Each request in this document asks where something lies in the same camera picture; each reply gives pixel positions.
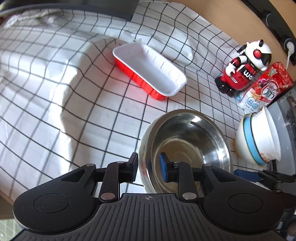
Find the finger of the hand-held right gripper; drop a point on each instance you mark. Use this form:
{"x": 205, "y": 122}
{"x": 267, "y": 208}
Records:
{"x": 247, "y": 176}

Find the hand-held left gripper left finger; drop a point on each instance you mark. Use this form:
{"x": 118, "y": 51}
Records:
{"x": 132, "y": 168}

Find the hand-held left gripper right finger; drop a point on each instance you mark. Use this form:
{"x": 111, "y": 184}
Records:
{"x": 163, "y": 166}

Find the blue bowl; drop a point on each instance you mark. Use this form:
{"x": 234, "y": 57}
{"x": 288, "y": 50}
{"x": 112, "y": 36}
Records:
{"x": 251, "y": 141}

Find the stainless steel bowl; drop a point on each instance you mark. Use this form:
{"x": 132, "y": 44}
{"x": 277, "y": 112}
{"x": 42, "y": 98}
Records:
{"x": 189, "y": 143}

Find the white deep bowl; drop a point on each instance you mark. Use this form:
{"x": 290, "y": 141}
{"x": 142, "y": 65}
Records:
{"x": 266, "y": 136}

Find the red rectangular tray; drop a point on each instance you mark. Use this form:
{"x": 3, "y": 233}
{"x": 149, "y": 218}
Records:
{"x": 150, "y": 69}

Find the red cereal bag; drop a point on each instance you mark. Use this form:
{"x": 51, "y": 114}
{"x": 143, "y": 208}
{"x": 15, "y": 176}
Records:
{"x": 268, "y": 88}

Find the red white robot toy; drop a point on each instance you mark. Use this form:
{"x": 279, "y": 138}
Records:
{"x": 240, "y": 69}

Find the white black checkered tablecloth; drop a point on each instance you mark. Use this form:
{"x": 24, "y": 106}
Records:
{"x": 46, "y": 92}

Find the white power plug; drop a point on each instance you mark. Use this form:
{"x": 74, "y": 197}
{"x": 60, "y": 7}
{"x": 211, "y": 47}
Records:
{"x": 291, "y": 48}

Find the black wall power strip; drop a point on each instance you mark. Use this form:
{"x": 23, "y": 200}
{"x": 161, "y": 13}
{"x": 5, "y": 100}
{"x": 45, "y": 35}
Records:
{"x": 277, "y": 20}

